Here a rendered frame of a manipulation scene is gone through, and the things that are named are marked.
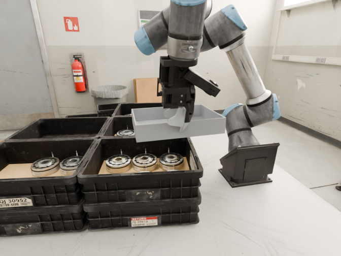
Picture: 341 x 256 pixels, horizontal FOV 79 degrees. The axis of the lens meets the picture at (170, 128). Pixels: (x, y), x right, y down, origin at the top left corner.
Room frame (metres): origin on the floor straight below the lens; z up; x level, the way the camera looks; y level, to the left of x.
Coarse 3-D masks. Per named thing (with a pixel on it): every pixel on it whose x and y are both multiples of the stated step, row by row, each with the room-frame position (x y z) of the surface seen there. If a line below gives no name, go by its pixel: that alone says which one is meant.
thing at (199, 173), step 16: (96, 144) 0.77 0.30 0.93; (192, 144) 0.76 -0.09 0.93; (80, 176) 0.54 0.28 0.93; (96, 176) 0.54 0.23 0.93; (112, 176) 0.54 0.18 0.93; (128, 176) 0.55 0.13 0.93; (144, 176) 0.55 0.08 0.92; (160, 176) 0.55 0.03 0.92; (176, 176) 0.56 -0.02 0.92; (192, 176) 0.56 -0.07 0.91
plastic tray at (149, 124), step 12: (144, 108) 0.73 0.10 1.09; (156, 108) 0.74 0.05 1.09; (168, 108) 0.75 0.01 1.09; (204, 108) 0.74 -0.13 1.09; (132, 120) 0.69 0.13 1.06; (144, 120) 0.73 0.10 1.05; (156, 120) 0.72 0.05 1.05; (192, 120) 0.57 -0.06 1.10; (204, 120) 0.58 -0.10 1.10; (216, 120) 0.58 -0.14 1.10; (144, 132) 0.53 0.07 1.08; (156, 132) 0.54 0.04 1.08; (168, 132) 0.55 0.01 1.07; (192, 132) 0.57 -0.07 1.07; (204, 132) 0.57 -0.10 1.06; (216, 132) 0.58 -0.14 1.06
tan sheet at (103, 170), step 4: (184, 160) 0.81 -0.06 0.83; (104, 164) 0.78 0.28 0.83; (184, 164) 0.78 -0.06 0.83; (100, 168) 0.74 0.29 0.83; (104, 168) 0.74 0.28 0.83; (132, 168) 0.74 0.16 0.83; (156, 168) 0.74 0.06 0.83; (160, 168) 0.74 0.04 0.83; (184, 168) 0.74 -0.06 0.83; (188, 168) 0.74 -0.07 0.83; (100, 172) 0.71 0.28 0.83; (104, 172) 0.71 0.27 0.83; (108, 172) 0.71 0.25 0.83; (124, 172) 0.71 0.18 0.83; (128, 172) 0.71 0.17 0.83; (132, 172) 0.71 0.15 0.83; (136, 172) 0.71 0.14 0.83
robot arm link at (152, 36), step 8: (160, 16) 0.58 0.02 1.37; (144, 24) 0.62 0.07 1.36; (152, 24) 0.59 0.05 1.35; (160, 24) 0.58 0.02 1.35; (136, 32) 0.62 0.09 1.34; (144, 32) 0.60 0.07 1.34; (152, 32) 0.59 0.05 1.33; (160, 32) 0.58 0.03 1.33; (136, 40) 0.61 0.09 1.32; (144, 40) 0.60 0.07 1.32; (152, 40) 0.59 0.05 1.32; (160, 40) 0.59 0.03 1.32; (144, 48) 0.61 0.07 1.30; (152, 48) 0.60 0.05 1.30; (160, 48) 0.62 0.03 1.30; (200, 48) 0.90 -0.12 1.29; (208, 48) 0.94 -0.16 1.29
